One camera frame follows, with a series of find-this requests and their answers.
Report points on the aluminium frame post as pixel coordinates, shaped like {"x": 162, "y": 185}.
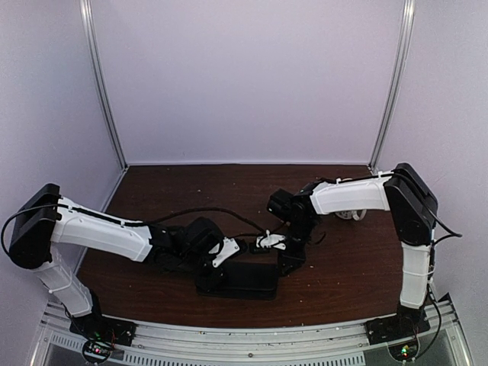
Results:
{"x": 102, "y": 92}
{"x": 402, "y": 52}

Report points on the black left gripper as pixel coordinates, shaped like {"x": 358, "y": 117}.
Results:
{"x": 207, "y": 284}

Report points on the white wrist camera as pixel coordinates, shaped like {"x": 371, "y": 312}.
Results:
{"x": 265, "y": 243}
{"x": 228, "y": 248}

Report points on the black tool case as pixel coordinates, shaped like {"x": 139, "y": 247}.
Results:
{"x": 247, "y": 281}

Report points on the right aluminium frame post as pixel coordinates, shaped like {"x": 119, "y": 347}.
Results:
{"x": 402, "y": 52}

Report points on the left aluminium frame post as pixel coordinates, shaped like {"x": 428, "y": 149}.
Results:
{"x": 102, "y": 92}

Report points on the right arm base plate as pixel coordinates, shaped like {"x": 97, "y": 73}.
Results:
{"x": 393, "y": 328}

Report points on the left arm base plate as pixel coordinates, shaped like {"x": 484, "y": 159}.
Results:
{"x": 104, "y": 329}

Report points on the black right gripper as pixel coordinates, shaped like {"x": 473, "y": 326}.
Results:
{"x": 296, "y": 259}

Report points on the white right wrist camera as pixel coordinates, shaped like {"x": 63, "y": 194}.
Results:
{"x": 265, "y": 243}

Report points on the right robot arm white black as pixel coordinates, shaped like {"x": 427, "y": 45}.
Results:
{"x": 399, "y": 193}

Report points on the front aluminium rail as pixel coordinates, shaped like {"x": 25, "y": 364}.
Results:
{"x": 331, "y": 344}

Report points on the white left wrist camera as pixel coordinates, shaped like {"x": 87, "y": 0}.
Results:
{"x": 228, "y": 248}

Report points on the white mug yellow inside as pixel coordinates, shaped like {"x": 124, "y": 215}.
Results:
{"x": 356, "y": 215}

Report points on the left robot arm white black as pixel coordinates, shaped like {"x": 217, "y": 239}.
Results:
{"x": 48, "y": 219}

